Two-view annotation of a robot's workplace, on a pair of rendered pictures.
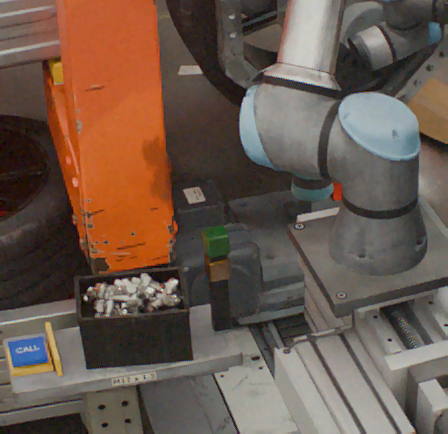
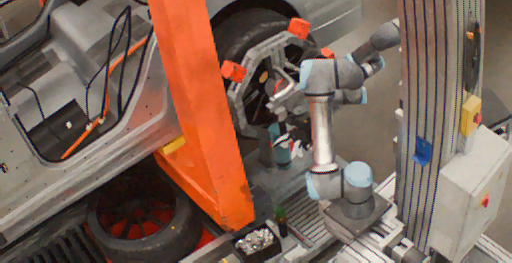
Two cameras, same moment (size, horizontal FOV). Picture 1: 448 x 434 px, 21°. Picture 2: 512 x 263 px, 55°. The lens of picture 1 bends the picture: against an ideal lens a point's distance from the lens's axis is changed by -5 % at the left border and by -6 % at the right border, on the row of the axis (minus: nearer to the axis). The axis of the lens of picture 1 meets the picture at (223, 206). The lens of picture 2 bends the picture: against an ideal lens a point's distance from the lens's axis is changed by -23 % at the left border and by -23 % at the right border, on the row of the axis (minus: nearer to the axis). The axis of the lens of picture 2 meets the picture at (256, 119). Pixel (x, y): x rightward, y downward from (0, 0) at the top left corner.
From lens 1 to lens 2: 108 cm
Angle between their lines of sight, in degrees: 16
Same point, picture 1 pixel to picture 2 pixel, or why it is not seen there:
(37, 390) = not seen: outside the picture
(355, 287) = (360, 226)
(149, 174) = (244, 196)
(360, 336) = (363, 238)
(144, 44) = (234, 154)
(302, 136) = (334, 189)
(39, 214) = (186, 212)
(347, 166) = (351, 193)
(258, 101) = (313, 181)
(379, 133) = (363, 181)
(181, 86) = not seen: hidden behind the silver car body
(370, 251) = (361, 213)
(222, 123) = not seen: hidden behind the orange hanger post
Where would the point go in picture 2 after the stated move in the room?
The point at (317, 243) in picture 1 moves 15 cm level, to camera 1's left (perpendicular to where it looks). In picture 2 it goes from (337, 214) to (305, 229)
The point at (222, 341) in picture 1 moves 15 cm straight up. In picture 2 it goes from (287, 241) to (284, 223)
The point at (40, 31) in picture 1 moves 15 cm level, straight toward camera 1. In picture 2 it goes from (155, 138) to (169, 154)
